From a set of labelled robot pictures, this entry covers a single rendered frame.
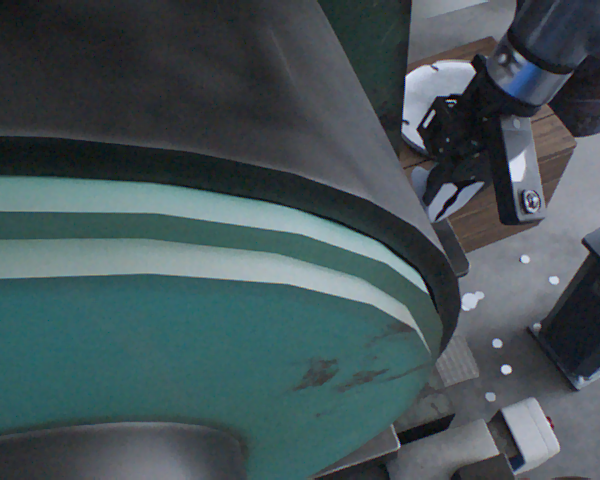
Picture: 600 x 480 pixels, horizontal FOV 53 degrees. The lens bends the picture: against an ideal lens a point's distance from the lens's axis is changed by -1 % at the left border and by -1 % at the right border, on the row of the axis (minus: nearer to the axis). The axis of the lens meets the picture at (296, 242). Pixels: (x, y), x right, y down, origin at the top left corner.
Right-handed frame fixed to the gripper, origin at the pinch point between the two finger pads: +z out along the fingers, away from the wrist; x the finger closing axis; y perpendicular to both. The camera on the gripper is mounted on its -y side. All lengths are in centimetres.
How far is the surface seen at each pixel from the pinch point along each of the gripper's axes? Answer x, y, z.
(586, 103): -97, 51, 26
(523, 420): -10.4, -23.4, 13.5
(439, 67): -50, 60, 24
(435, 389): -1.4, -16.0, 15.8
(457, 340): -40, 3, 51
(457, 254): -1.8, -4.8, 0.7
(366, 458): 12.2, -21.9, 15.6
